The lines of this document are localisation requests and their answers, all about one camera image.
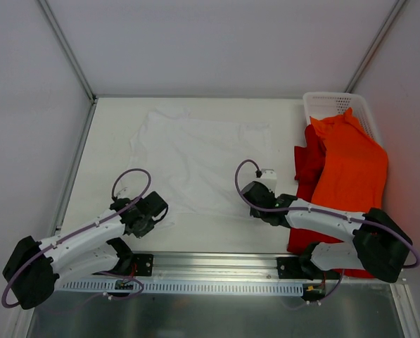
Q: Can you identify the white plastic basket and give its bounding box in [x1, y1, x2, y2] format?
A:
[303, 92, 383, 146]

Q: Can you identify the aluminium mounting rail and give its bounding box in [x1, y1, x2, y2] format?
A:
[54, 249, 407, 282]

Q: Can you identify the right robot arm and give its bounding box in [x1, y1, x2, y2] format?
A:
[238, 181, 412, 283]

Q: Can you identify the orange t shirt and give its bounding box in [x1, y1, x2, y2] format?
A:
[311, 108, 388, 213]

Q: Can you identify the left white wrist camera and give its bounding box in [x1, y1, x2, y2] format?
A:
[115, 187, 129, 199]

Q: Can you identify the white slotted cable duct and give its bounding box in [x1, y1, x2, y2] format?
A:
[61, 278, 304, 297]

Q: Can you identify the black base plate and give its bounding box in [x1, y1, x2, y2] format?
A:
[276, 256, 341, 280]
[107, 253, 154, 277]

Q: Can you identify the red t shirt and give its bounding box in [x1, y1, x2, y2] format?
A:
[287, 125, 379, 280]

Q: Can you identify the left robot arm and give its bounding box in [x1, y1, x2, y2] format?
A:
[1, 192, 169, 310]

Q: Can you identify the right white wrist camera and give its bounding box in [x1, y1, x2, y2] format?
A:
[258, 169, 277, 193]

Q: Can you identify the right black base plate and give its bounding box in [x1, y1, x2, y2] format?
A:
[276, 256, 341, 280]

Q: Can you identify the white t shirt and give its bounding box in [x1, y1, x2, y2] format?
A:
[128, 108, 272, 227]

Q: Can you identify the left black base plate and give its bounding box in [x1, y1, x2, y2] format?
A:
[107, 253, 154, 277]

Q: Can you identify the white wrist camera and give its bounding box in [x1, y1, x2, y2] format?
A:
[115, 187, 129, 199]
[258, 169, 277, 193]

